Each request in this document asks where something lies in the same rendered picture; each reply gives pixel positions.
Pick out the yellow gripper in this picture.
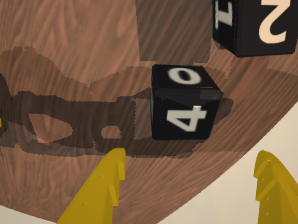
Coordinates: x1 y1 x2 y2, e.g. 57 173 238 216
56 148 298 224

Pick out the black number cube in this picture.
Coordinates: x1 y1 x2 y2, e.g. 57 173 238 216
150 64 222 140
212 0 298 58

